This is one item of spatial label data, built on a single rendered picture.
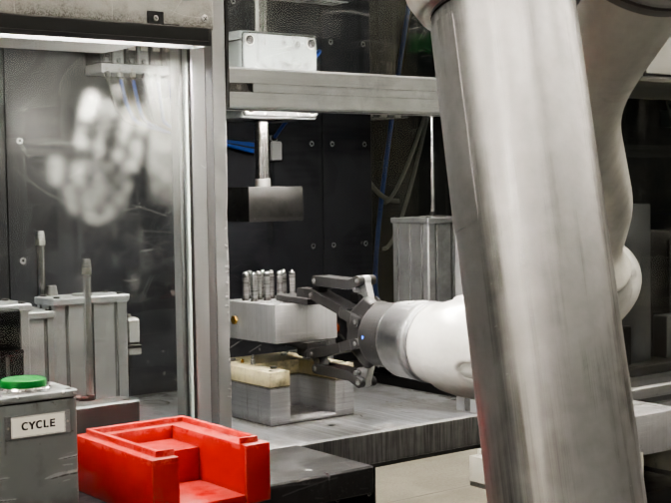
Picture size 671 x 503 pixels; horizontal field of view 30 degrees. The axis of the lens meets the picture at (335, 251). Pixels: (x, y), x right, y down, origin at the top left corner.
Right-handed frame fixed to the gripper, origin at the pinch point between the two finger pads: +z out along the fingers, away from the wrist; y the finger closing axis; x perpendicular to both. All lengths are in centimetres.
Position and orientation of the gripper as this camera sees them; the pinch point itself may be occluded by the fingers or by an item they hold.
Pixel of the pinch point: (299, 319)
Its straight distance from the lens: 158.8
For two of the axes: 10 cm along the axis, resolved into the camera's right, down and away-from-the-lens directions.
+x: -8.0, 0.4, -6.0
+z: -6.0, -0.5, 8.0
